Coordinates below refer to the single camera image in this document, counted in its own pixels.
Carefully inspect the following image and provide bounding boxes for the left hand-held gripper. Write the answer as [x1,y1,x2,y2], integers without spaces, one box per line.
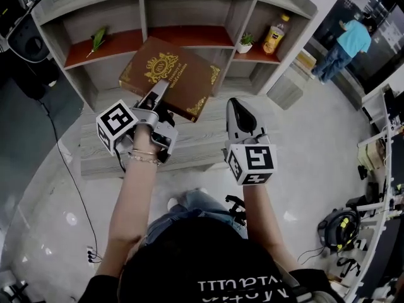
[95,80,179,165]

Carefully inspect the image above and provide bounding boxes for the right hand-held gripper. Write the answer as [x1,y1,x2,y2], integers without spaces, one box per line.
[223,97,279,186]

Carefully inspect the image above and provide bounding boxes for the brown book with gold ornaments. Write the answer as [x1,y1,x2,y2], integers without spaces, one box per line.
[118,36,222,123]

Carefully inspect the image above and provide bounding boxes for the grey wooden shelf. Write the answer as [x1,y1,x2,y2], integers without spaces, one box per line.
[31,0,319,113]

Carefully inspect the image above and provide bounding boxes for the person's left forearm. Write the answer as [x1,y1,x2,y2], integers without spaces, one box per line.
[93,127,160,279]

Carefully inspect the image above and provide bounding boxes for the person's right forearm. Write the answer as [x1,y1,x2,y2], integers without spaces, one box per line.
[242,181,302,276]

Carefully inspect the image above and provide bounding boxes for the small grey wooden box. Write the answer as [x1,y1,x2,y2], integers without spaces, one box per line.
[266,73,304,111]

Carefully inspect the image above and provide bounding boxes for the small potted green plant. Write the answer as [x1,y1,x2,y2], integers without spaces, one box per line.
[235,32,256,55]

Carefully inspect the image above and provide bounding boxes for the green leaf sprig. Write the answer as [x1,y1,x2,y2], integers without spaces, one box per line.
[85,25,110,59]

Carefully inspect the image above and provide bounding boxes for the black clamp device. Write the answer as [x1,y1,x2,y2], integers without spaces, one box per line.
[224,194,247,226]

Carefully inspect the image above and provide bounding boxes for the yellow juice bottle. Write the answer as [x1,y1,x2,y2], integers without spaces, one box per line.
[261,13,292,56]

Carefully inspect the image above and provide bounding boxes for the person's blue jeans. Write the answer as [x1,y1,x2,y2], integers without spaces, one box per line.
[143,190,251,244]

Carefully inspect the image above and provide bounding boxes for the cardboard box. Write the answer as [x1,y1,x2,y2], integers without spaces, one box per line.
[357,136,386,171]

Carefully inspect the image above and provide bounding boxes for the black and yellow bag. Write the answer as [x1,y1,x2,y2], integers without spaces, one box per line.
[316,207,361,254]

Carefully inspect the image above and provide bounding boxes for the black and grey equipment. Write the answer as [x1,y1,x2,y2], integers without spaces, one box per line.
[0,0,59,102]

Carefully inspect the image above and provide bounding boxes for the person's black printed shirt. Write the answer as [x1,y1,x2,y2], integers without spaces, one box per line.
[77,216,348,303]

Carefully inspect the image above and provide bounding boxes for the white desk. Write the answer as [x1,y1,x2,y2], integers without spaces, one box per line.
[342,85,404,303]

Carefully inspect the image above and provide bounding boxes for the gold chain bracelet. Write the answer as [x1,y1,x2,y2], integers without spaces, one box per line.
[127,153,162,167]

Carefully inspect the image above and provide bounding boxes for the black floor cable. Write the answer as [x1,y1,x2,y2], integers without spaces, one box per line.
[39,98,104,263]

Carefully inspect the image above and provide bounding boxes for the thin black cable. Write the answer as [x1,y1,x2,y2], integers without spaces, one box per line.
[297,246,328,266]

